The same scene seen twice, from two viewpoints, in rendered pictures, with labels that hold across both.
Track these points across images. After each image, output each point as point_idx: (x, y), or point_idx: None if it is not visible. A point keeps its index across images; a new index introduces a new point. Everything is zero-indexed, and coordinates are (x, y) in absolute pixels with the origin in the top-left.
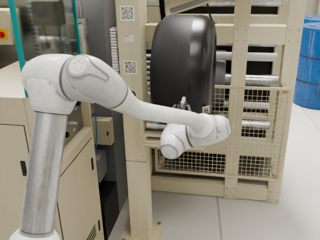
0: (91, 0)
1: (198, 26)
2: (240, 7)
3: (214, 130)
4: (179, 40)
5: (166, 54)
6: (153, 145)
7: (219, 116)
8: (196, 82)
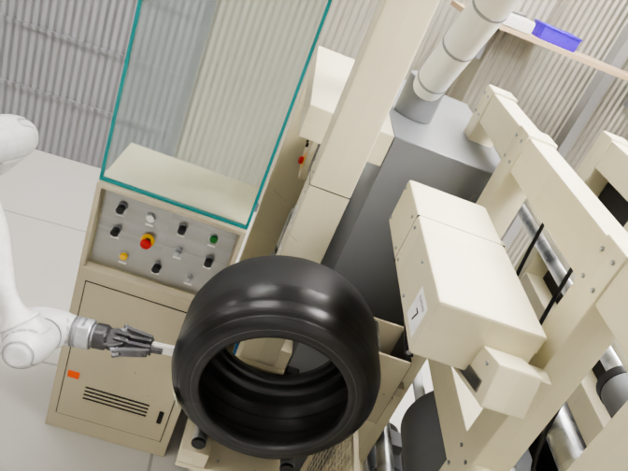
0: (364, 191)
1: (256, 291)
2: (490, 412)
3: (3, 334)
4: (230, 279)
5: (212, 280)
6: None
7: (21, 335)
8: (177, 341)
